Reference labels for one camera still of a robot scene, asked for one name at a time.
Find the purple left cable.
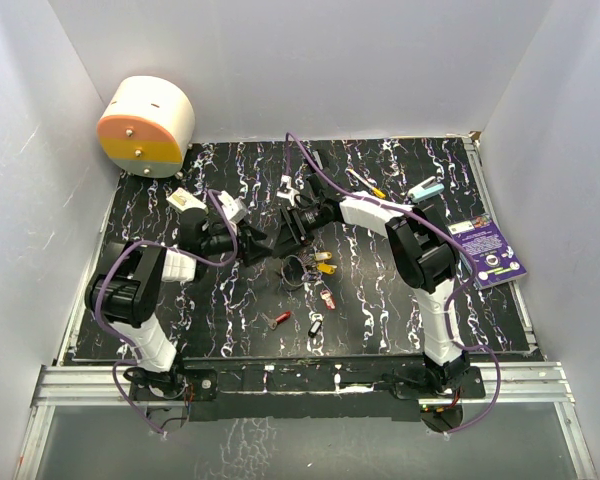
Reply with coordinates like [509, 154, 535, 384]
[94, 188, 239, 435]

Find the red tag key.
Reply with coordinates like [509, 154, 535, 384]
[320, 289, 336, 310]

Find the light blue stapler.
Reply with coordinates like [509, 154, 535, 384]
[407, 176, 444, 204]

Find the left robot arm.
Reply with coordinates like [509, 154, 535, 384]
[84, 206, 272, 399]

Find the aluminium frame rail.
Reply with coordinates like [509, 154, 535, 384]
[32, 358, 574, 406]

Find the black key tag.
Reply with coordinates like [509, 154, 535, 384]
[308, 320, 322, 338]

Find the white round drawer cabinet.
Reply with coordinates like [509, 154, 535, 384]
[96, 75, 195, 179]

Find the pale green cardboard box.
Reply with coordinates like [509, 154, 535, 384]
[167, 188, 208, 213]

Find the purple booklet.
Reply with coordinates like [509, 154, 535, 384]
[448, 214, 527, 290]

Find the purple cable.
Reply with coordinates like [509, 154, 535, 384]
[94, 188, 239, 435]
[285, 132, 505, 434]

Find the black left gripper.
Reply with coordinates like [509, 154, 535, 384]
[201, 220, 273, 266]

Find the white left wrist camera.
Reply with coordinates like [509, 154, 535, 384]
[218, 191, 248, 224]

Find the metal keyring with keys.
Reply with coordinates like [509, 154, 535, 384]
[278, 251, 337, 291]

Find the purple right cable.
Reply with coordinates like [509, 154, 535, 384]
[285, 132, 505, 434]

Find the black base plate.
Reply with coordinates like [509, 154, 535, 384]
[123, 360, 486, 429]

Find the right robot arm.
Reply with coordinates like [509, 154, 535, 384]
[273, 175, 468, 397]

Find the black stapler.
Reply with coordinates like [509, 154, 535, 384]
[310, 150, 329, 170]

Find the red key with silver blade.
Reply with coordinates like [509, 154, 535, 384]
[262, 311, 292, 330]

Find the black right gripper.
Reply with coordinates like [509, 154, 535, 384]
[273, 200, 330, 258]

